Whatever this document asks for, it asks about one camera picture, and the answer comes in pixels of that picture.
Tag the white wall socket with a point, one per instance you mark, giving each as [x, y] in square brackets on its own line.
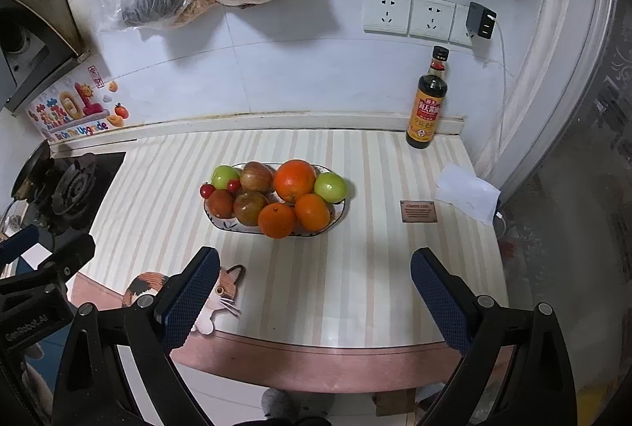
[432, 16]
[387, 11]
[458, 26]

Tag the large orange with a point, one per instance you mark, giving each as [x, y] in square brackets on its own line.
[295, 180]

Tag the grey slipper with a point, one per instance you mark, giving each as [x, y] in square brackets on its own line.
[284, 404]

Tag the range hood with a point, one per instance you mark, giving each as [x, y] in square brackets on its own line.
[29, 36]

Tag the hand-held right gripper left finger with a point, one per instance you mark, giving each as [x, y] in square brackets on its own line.
[192, 297]

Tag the colourful wall sticker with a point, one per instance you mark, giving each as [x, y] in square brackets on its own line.
[69, 105]

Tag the floral print oval plate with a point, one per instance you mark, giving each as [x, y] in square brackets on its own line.
[219, 222]

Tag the brown cardboard box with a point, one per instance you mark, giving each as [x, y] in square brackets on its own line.
[392, 401]

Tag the white folded paper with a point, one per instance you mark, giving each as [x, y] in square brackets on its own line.
[466, 194]

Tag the dark sauce bottle yellow label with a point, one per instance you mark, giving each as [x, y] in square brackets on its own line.
[425, 110]

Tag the small brown plaque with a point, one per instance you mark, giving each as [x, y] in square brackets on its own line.
[418, 211]

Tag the black gas stove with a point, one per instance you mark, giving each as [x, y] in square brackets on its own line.
[74, 189]

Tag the black plug-in charger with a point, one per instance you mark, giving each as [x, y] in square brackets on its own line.
[481, 20]

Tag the green round fruit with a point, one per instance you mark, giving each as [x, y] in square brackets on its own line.
[330, 186]
[223, 176]

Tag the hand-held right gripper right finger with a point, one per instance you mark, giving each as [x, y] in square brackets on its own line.
[442, 302]

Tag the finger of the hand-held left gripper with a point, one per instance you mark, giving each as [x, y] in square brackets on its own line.
[74, 255]
[19, 241]

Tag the red cherry tomato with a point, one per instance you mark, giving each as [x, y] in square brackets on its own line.
[206, 190]
[233, 184]

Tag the brown round fruit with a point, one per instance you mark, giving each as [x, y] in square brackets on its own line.
[256, 177]

